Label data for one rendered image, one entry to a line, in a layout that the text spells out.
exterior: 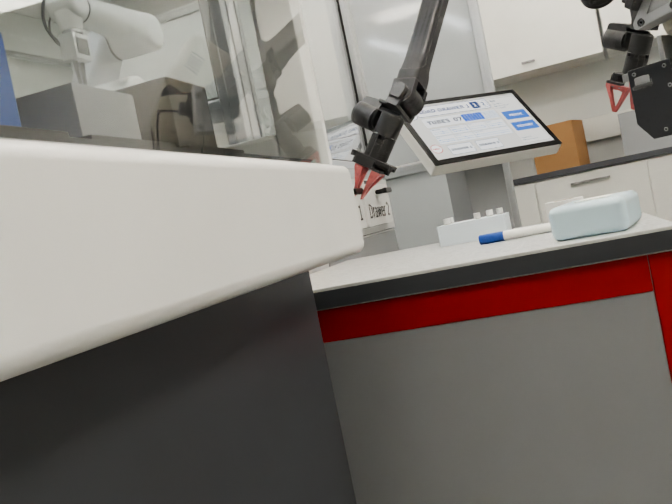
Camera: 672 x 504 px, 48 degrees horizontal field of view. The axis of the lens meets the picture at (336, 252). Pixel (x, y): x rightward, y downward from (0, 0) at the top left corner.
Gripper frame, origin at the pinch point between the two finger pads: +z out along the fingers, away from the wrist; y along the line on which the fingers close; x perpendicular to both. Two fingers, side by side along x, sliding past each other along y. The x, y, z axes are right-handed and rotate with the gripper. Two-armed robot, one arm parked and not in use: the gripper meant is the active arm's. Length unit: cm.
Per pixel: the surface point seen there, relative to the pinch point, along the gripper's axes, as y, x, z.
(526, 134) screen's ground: -23, -96, -33
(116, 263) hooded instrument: -20, 135, -5
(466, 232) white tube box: -28.4, 32.1, -5.2
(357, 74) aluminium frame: 25, -44, -27
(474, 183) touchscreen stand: -15, -88, -11
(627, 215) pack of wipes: -48, 72, -19
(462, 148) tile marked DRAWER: -8, -77, -20
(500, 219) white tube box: -32.9, 32.4, -9.9
